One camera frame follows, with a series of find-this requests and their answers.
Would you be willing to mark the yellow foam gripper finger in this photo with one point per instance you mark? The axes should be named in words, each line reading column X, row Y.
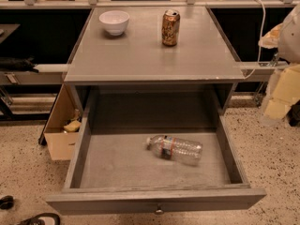
column 270, row 39
column 283, row 91

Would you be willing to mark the clear plastic water bottle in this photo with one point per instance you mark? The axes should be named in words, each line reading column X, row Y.
column 172, row 148

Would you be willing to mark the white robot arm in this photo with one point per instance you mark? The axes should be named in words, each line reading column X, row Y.
column 289, row 37

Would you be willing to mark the grey cabinet counter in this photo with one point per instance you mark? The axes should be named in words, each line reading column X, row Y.
column 137, row 74

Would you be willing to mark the metal drawer knob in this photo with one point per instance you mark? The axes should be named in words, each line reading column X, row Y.
column 159, row 211

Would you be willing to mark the grey open top drawer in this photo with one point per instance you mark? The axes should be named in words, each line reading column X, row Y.
column 112, row 171

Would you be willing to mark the gold soda can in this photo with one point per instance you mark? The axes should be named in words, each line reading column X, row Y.
column 170, row 27

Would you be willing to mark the white ceramic bowl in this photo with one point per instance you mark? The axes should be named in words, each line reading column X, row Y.
column 115, row 22

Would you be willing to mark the yellow item in box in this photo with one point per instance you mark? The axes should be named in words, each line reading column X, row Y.
column 72, row 126

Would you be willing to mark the cardboard box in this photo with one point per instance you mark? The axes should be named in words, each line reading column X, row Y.
column 61, row 143

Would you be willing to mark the black and white shoe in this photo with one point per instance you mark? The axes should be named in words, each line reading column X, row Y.
column 42, row 219

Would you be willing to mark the black object on rail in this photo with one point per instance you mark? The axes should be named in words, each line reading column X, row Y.
column 17, row 64

